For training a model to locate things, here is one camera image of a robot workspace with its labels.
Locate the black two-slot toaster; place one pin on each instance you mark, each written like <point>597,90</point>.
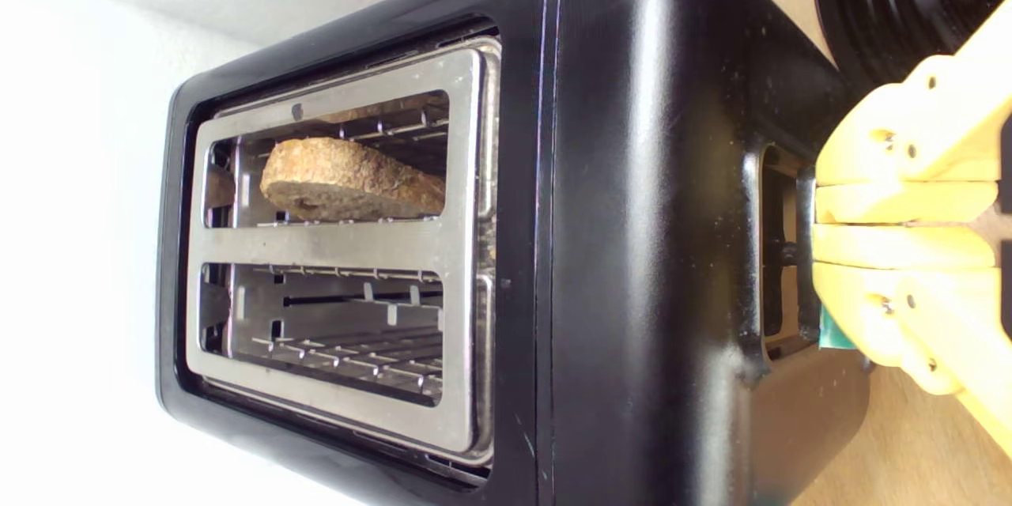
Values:
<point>632,213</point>

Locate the black round plate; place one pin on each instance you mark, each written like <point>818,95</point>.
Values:
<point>877,0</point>

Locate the brown bread slice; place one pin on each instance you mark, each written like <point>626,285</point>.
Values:
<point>340,178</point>

